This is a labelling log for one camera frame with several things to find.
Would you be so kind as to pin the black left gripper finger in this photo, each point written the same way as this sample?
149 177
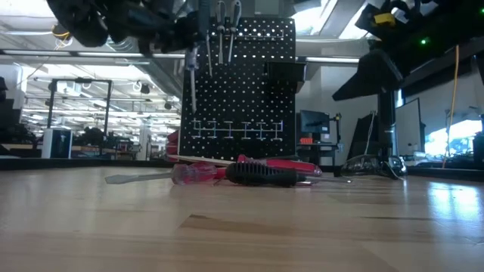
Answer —
185 38

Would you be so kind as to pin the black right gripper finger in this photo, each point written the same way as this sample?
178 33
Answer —
374 75

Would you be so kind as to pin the clear safety glasses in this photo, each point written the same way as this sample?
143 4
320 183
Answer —
397 164

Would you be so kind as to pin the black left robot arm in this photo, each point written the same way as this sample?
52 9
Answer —
83 22

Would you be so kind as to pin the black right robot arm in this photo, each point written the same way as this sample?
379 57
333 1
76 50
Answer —
469 15

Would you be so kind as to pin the white board panel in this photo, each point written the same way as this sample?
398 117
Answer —
408 128

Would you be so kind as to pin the short ceiling light strip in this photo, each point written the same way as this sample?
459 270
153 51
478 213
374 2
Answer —
332 60

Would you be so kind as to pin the black tower column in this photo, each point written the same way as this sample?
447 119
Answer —
386 124

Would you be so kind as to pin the leaning black panel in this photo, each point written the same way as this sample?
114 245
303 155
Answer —
359 136

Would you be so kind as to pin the long ceiling light strip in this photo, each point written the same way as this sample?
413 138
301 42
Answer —
94 54

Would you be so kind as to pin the black computer monitor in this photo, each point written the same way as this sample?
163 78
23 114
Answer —
315 121

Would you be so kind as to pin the black metal pegboard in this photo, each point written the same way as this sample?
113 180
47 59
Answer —
242 98

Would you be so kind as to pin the black desk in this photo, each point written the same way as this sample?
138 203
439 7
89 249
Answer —
321 145

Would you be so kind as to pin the black pegboard bin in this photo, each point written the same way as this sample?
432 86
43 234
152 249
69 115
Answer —
283 75

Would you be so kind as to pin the small orange box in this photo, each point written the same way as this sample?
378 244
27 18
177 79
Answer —
307 140

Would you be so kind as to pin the bright display screen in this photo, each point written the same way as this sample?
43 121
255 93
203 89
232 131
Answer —
453 136

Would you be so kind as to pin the red tool chest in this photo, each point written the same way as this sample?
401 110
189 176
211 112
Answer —
172 147

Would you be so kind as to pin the red clear flathead screwdriver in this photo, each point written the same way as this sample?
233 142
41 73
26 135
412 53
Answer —
196 174

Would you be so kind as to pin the black gantry frame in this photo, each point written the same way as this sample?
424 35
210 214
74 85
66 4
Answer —
79 80

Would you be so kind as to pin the black aluminium table frame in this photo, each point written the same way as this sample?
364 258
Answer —
56 163

